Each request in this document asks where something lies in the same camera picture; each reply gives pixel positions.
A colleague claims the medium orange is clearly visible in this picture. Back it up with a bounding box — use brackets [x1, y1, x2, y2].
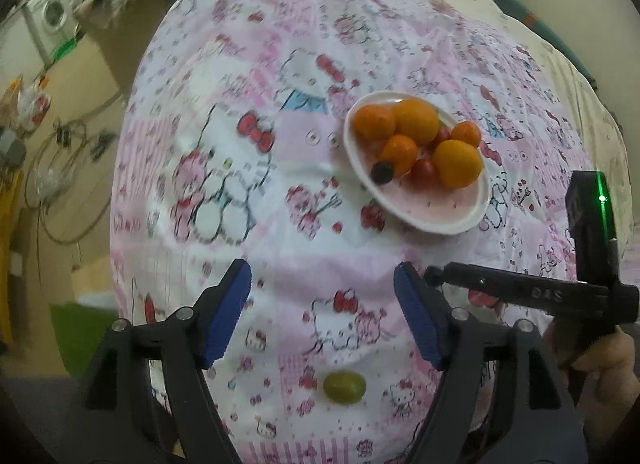
[394, 98, 441, 146]

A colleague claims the coiled hose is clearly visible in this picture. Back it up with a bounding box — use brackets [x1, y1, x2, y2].
[24, 116, 122, 246]

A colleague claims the small tangerine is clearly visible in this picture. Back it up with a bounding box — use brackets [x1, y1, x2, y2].
[378, 134, 419, 177]

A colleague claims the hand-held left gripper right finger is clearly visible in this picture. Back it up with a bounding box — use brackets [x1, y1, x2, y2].
[393, 262, 587, 464]

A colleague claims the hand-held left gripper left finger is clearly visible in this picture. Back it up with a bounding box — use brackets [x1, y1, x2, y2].
[85, 259, 252, 464]

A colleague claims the large orange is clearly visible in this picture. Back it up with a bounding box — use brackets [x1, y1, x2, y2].
[432, 139, 484, 189]

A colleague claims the green box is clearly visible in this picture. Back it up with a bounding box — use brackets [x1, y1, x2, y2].
[47, 301, 120, 376]

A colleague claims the green grape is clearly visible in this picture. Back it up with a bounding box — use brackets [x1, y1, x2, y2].
[322, 370, 367, 404]

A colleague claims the teal mat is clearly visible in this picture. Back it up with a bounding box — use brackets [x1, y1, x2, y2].
[485, 0, 603, 91]

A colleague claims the white washing machine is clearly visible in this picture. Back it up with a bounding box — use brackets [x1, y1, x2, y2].
[24, 0, 82, 61]

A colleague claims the pink cartoon printed blanket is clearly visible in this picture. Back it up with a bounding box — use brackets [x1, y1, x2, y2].
[107, 0, 608, 464]

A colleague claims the person's right hand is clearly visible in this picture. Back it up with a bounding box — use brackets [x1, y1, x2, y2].
[544, 316, 640, 397]

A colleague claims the pink speckled plate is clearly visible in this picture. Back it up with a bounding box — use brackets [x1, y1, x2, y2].
[343, 91, 492, 236]

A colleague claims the yellow frame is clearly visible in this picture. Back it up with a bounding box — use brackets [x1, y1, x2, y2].
[0, 169, 27, 345]

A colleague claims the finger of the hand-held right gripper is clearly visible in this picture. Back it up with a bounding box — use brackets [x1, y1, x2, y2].
[424, 261, 522, 306]

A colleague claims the white red plastic bag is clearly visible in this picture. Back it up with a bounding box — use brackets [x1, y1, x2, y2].
[15, 78, 54, 133]

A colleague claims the green basket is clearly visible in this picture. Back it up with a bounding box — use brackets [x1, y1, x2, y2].
[51, 36, 81, 59]

